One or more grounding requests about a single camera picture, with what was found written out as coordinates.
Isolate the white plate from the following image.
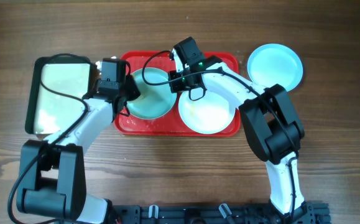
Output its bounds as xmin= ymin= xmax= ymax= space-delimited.
xmin=178 ymin=91 xmax=236 ymax=134

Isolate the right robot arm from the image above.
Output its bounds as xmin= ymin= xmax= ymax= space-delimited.
xmin=168 ymin=62 xmax=305 ymax=223

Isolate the light blue plate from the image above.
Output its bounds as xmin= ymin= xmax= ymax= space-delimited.
xmin=246 ymin=44 xmax=303 ymax=91
xmin=127 ymin=69 xmax=177 ymax=119

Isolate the right black cable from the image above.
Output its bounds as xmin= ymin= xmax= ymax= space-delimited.
xmin=141 ymin=50 xmax=300 ymax=218

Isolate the black cable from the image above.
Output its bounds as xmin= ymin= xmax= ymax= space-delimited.
xmin=7 ymin=53 xmax=131 ymax=224
xmin=141 ymin=50 xmax=300 ymax=218

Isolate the left black cable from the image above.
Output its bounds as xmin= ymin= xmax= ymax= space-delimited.
xmin=7 ymin=53 xmax=131 ymax=224

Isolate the light blue plate top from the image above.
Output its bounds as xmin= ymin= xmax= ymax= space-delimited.
xmin=246 ymin=44 xmax=303 ymax=91

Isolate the dark green water tray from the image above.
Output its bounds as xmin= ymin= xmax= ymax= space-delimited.
xmin=25 ymin=56 xmax=93 ymax=134

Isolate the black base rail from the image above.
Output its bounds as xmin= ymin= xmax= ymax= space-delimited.
xmin=111 ymin=203 xmax=331 ymax=224

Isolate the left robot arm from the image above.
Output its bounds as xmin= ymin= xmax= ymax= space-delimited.
xmin=7 ymin=75 xmax=140 ymax=223

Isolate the green yellow sponge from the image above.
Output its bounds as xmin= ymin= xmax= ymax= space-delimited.
xmin=129 ymin=93 xmax=145 ymax=101

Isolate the red plastic tray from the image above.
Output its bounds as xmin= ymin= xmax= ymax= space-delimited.
xmin=114 ymin=50 xmax=241 ymax=137

